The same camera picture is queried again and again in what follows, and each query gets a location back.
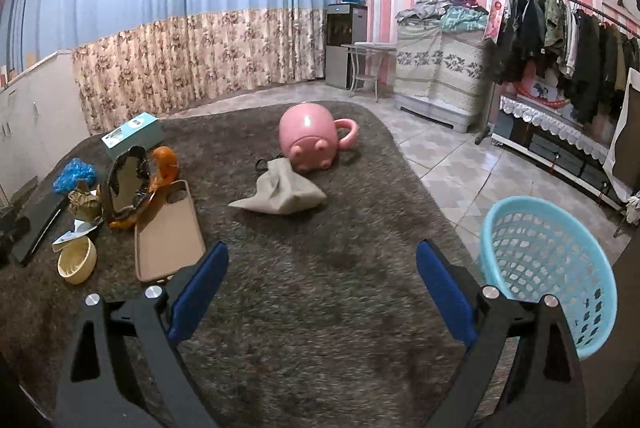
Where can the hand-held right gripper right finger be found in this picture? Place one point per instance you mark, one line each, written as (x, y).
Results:
(445, 288)

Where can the low dark tv cabinet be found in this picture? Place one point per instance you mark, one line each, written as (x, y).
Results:
(550, 148)

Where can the white framed panel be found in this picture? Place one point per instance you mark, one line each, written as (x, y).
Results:
(625, 133)

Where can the teal tissue box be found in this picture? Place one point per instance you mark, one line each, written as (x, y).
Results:
(135, 133)

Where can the black flat case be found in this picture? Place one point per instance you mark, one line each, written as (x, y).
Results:
(37, 228)

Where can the brown wrapper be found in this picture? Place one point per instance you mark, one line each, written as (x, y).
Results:
(85, 203)

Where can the pile of folded clothes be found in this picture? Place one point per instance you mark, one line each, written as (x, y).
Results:
(450, 16)

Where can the round beige bowl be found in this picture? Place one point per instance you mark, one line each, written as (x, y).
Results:
(75, 265)

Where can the blue crumpled plastic cover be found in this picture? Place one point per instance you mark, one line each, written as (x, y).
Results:
(75, 173)

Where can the pink hanging bag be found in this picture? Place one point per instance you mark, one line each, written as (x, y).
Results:
(495, 16)

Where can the beige phone case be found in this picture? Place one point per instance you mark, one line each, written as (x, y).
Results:
(165, 238)

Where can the patterned cloth covered cabinet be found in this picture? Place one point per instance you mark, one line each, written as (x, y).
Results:
(435, 63)

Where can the light blue plastic basket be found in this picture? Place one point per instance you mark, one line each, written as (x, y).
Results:
(490, 258)

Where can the beige cloth pouch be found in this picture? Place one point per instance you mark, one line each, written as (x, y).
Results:
(285, 193)

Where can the brown shaggy rug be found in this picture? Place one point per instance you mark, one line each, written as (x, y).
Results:
(300, 233)

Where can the orange fruit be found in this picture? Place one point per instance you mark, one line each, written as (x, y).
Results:
(167, 161)

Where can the grey water dispenser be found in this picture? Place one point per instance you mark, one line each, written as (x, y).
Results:
(340, 68)

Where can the white low cabinet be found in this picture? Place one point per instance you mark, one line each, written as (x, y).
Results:
(40, 118)

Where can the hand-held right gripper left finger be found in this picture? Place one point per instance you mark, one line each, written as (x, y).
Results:
(200, 288)

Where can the white paper scrap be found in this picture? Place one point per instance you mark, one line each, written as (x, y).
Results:
(75, 230)

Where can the colourful toy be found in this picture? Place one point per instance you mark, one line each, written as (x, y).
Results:
(542, 91)

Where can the white lace cloth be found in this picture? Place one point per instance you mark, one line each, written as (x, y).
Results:
(540, 113)

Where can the orange snack wrapper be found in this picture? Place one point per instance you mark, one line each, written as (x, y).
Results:
(125, 183)

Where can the small white table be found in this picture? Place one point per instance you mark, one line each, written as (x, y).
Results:
(370, 47)

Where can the row of hanging clothes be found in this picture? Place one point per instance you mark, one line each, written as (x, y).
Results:
(590, 53)

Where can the pink pig-shaped cup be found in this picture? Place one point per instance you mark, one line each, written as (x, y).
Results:
(305, 128)

